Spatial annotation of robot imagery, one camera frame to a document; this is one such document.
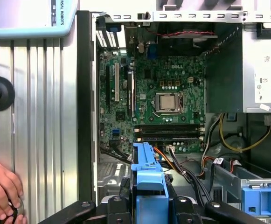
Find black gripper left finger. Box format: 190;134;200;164
37;177;132;224

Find white expansion slot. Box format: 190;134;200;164
114;62;120;102

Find yellow wire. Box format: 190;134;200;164
218;113;271;152

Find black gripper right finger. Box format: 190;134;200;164
165;174;266;224

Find grey power supply unit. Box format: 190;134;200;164
241;23;271;114

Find black PC case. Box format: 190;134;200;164
76;0;271;224

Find CPU socket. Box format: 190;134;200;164
153;91;185;117

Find green RAM stick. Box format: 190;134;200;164
136;137;200;141

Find black case fan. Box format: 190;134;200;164
157;22;220;56

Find black cable bundle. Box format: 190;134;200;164
169;149;214;207

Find green motherboard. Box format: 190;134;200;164
97;41;207;159

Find red wire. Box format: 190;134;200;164
229;159;243;174

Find black round knob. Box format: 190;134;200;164
0;76;16;112

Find silver CPU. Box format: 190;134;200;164
160;94;179;112

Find hard disk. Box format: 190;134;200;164
120;141;173;224

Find black RAM slot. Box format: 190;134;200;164
134;125;202;131
134;131;202;138

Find orange wires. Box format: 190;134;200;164
153;146;176;171

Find grey drive cage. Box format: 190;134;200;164
209;158;271;224

